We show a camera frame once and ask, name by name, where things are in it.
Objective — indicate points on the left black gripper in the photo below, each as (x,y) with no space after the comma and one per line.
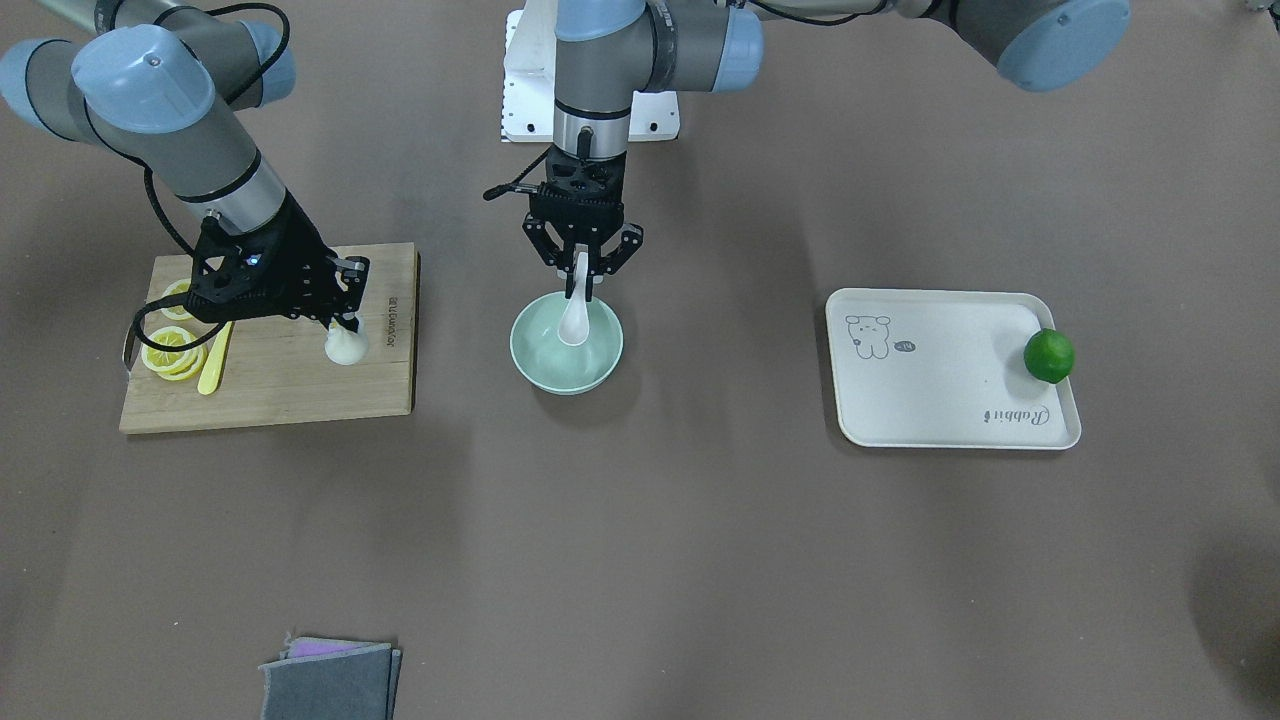
(541,240)

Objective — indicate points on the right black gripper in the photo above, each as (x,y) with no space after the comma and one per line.
(296,254)

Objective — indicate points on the white steamed bun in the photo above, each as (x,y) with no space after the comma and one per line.
(344,346)

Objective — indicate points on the white plastic spoon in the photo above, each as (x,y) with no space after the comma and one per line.
(574,326)

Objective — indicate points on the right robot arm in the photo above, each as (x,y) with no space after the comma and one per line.
(160,84)

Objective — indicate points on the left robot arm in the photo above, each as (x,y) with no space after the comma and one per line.
(603,53)

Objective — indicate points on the mint green bowl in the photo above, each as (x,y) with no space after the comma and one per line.
(549,363)

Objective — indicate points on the wooden cutting board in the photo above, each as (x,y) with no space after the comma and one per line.
(277,371)

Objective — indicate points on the yellow plastic knife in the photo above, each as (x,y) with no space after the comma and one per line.
(210,377)

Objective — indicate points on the lemon slice stack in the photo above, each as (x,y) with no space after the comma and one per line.
(173,365)

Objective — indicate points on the cream rabbit tray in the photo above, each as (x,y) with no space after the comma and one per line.
(944,369)

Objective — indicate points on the grey folded cloth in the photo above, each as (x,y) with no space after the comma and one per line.
(326,678)

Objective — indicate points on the green lime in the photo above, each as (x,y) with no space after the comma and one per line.
(1049,356)

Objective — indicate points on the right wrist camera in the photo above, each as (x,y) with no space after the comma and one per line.
(223,286)

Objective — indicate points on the white pedestal column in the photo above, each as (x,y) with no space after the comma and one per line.
(529,65)

